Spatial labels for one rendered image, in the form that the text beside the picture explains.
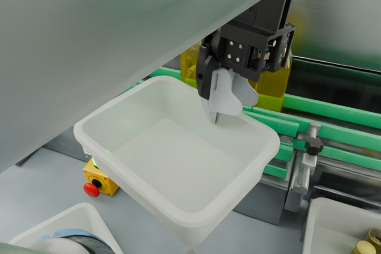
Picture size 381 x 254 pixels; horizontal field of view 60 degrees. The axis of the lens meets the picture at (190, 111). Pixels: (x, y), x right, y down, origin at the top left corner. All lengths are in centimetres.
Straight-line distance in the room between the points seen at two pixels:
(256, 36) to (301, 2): 43
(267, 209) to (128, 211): 31
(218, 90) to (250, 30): 9
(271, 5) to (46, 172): 73
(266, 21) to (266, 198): 44
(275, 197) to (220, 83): 36
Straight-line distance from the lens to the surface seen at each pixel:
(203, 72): 39
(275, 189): 69
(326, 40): 80
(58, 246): 35
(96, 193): 79
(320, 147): 59
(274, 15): 36
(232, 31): 37
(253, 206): 75
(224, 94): 41
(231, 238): 75
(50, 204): 86
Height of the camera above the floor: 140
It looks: 38 degrees down
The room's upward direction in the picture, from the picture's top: straight up
